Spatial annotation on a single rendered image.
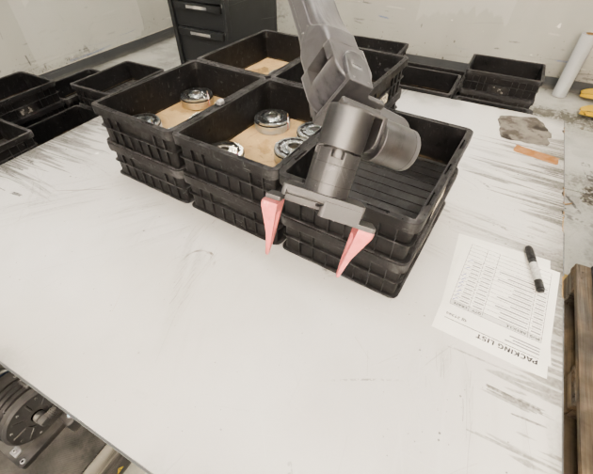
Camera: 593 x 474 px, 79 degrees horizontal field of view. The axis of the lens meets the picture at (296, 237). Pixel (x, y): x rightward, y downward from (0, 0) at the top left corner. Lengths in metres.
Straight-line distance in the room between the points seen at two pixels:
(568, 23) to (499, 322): 3.47
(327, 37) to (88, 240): 0.77
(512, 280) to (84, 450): 1.19
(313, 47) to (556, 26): 3.67
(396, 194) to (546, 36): 3.37
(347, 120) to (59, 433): 1.17
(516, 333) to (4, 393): 1.22
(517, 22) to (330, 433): 3.82
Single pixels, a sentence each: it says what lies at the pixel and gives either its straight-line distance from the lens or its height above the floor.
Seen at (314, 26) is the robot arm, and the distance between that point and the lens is 0.53.
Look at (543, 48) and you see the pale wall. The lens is 4.15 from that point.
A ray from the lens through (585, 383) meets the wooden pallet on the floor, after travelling 1.63.
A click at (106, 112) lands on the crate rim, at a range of 1.09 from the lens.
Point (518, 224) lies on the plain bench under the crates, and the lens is 1.12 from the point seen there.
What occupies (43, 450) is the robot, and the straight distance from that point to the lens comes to 1.33.
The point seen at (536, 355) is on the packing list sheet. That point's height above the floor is 0.70.
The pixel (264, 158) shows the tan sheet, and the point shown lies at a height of 0.83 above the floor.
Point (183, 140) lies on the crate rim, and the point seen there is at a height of 0.93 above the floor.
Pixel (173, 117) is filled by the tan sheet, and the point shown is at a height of 0.83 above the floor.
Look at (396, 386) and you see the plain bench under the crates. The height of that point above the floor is 0.70.
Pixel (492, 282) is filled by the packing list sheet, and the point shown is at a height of 0.70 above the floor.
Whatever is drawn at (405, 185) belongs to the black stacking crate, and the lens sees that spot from 0.91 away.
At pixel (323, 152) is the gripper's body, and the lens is 0.43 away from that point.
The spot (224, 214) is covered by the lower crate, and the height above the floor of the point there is 0.73.
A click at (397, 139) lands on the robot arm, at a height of 1.12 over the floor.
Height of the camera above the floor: 1.34
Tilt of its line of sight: 45 degrees down
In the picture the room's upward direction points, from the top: straight up
